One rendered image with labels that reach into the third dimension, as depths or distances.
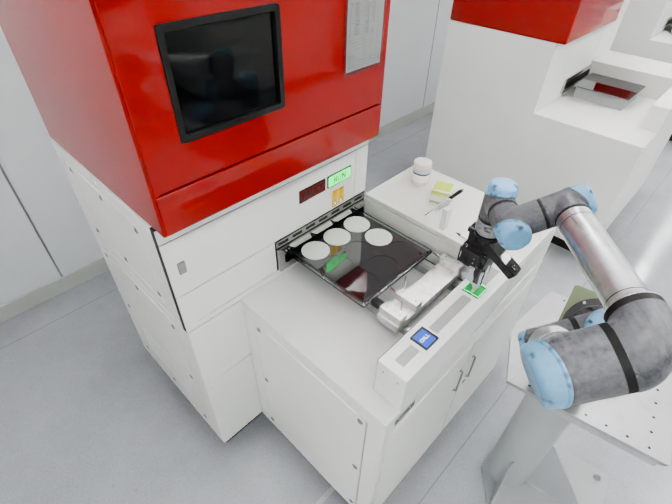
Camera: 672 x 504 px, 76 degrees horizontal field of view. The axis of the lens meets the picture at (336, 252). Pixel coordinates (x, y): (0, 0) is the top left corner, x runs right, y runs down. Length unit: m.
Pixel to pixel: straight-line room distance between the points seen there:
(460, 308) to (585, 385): 0.57
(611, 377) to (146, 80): 0.96
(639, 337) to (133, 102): 0.97
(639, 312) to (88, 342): 2.44
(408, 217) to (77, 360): 1.84
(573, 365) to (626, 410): 0.68
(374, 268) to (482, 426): 1.06
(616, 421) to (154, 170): 1.31
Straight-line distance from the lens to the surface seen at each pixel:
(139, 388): 2.39
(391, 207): 1.63
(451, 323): 1.25
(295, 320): 1.40
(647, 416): 1.48
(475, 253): 1.25
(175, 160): 1.04
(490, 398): 2.32
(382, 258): 1.49
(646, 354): 0.81
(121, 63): 0.94
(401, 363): 1.15
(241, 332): 1.59
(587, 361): 0.80
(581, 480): 2.27
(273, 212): 1.37
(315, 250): 1.51
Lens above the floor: 1.89
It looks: 41 degrees down
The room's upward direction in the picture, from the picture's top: 1 degrees clockwise
